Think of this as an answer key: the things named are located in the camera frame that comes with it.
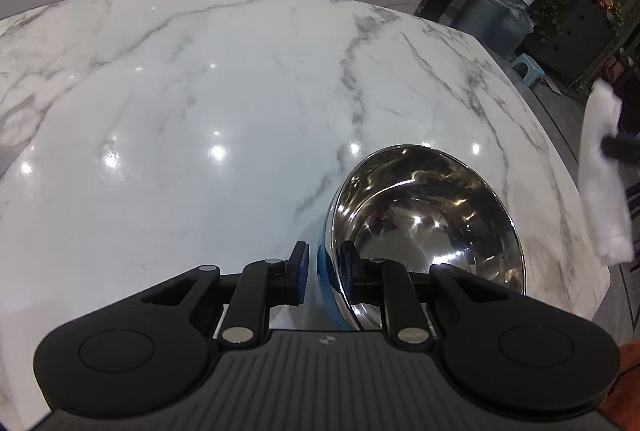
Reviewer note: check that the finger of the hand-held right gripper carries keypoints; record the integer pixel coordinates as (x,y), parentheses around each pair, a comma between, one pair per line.
(622,146)

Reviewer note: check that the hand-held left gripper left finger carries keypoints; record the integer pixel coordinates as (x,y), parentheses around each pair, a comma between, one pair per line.
(300,273)

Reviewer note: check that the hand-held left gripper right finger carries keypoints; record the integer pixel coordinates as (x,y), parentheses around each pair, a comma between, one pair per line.
(350,271)

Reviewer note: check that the white cleaning cloth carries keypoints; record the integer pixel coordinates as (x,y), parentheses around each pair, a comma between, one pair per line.
(602,201)

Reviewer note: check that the stainless steel bowl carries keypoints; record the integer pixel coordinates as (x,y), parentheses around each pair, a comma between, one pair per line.
(425,231)

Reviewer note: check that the dark grey cabinet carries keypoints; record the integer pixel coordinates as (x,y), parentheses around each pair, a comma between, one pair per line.
(580,41)

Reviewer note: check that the small blue stool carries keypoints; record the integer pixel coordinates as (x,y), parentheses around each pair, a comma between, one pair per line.
(529,68)

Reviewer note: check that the large water bottle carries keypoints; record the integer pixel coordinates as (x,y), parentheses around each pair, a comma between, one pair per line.
(517,28)

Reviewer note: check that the grey trash can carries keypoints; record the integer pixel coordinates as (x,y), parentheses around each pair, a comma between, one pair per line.
(482,18)

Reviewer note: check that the person's orange clothing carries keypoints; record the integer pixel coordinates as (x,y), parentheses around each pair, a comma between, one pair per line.
(631,391)

